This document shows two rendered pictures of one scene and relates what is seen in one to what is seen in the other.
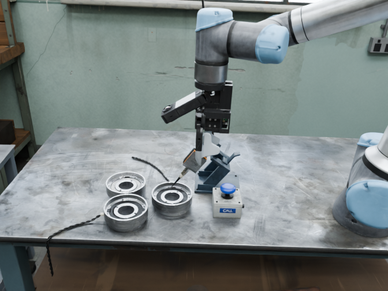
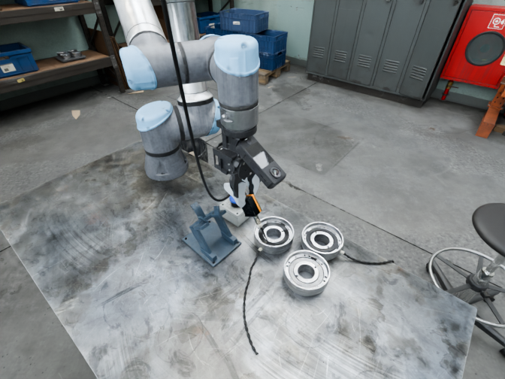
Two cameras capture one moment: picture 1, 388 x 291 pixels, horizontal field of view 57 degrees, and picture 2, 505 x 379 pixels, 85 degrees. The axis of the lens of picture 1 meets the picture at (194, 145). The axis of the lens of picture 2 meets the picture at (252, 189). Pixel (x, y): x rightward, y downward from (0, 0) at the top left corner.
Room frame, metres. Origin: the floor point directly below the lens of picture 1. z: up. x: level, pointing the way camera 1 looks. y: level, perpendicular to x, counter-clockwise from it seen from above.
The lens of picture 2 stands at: (1.16, 0.32, 1.39)
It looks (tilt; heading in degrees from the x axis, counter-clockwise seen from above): 40 degrees down; 221
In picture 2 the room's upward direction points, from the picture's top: straight up
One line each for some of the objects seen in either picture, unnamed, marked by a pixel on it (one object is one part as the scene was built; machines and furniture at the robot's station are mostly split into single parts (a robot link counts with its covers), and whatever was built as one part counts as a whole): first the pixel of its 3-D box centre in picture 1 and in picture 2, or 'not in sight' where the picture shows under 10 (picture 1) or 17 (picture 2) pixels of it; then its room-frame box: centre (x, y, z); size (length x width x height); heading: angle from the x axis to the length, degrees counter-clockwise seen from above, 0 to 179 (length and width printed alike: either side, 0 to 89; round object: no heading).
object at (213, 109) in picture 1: (212, 105); (237, 148); (0.79, -0.04, 1.07); 0.09 x 0.08 x 0.12; 88
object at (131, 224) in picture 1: (126, 213); (321, 241); (0.70, 0.16, 0.82); 0.10 x 0.10 x 0.04
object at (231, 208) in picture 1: (228, 202); (235, 207); (0.76, -0.10, 0.82); 0.08 x 0.07 x 0.05; 91
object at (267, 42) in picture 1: (260, 41); (210, 59); (0.77, -0.13, 1.23); 0.11 x 0.11 x 0.08; 65
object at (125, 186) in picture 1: (126, 187); (305, 273); (0.80, 0.18, 0.82); 0.10 x 0.10 x 0.04
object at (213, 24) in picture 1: (214, 36); (237, 72); (0.79, -0.03, 1.23); 0.09 x 0.08 x 0.11; 65
